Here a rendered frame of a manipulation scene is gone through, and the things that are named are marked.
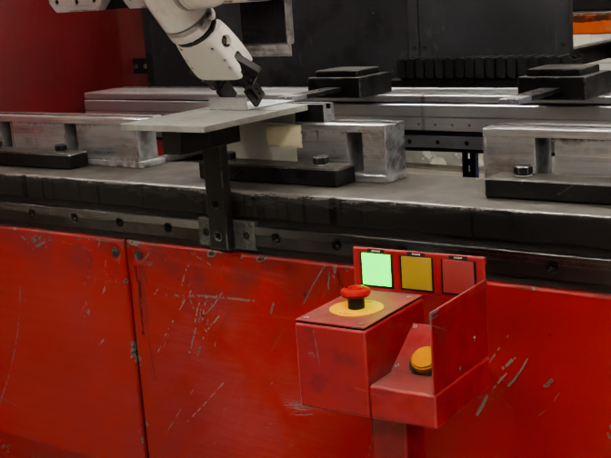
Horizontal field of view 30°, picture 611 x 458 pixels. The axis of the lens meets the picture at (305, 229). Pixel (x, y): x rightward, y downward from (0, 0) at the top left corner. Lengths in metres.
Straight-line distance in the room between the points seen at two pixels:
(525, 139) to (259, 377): 0.62
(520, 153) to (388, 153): 0.24
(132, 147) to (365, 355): 0.92
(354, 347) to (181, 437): 0.76
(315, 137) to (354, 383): 0.59
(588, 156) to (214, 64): 0.62
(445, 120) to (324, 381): 0.75
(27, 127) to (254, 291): 0.73
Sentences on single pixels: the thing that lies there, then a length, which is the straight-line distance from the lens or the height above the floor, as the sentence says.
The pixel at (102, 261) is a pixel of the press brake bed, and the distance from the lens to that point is 2.16.
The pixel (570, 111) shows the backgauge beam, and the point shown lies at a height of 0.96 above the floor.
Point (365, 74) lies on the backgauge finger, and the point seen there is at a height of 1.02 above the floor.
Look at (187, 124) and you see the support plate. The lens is 1.77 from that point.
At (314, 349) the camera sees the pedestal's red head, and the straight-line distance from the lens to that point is 1.47.
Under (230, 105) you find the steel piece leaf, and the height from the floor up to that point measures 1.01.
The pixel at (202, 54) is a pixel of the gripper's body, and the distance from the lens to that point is 1.87.
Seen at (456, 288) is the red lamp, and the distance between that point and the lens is 1.52.
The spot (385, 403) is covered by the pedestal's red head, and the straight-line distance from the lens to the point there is 1.44.
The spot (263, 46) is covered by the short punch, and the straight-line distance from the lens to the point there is 2.00.
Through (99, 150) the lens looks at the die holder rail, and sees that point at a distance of 2.28.
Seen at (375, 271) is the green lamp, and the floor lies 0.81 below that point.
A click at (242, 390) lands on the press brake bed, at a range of 2.00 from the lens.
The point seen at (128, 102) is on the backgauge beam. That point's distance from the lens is 2.58.
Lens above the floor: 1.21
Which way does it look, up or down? 12 degrees down
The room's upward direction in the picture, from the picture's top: 4 degrees counter-clockwise
